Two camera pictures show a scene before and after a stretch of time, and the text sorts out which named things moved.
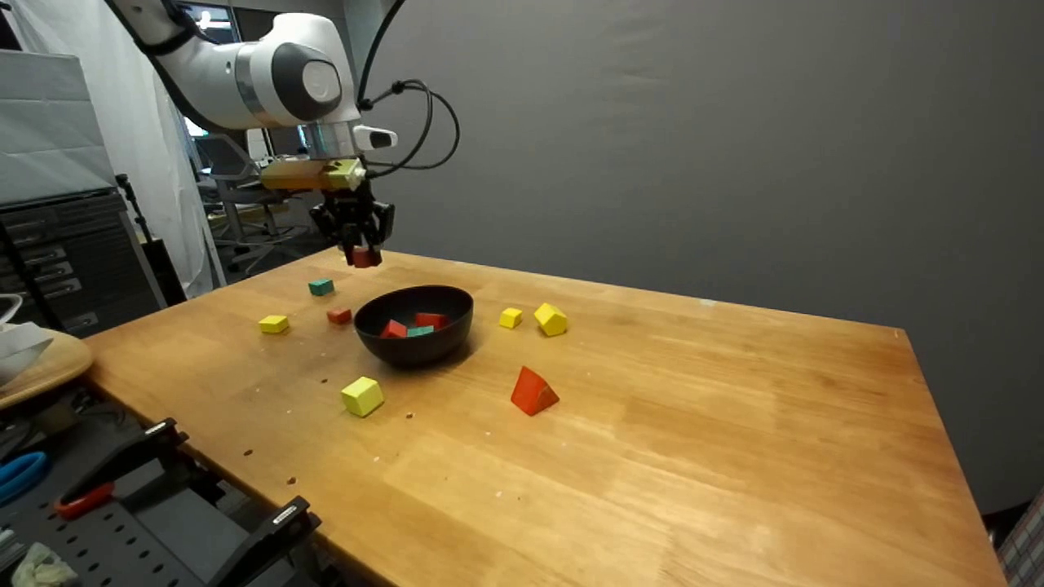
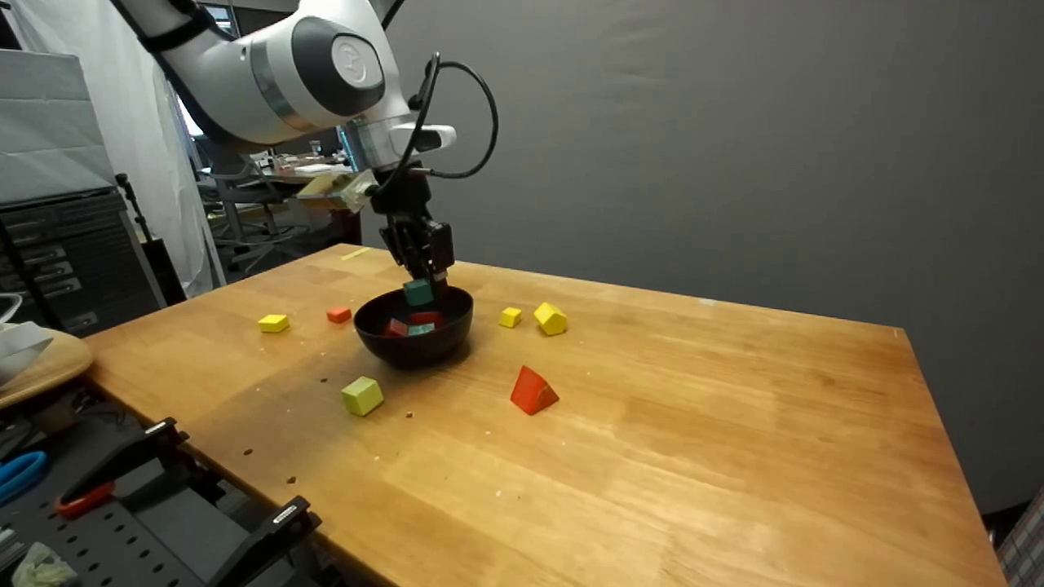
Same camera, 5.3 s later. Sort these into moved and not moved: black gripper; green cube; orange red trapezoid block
Moved: black gripper; orange red trapezoid block
Not moved: green cube
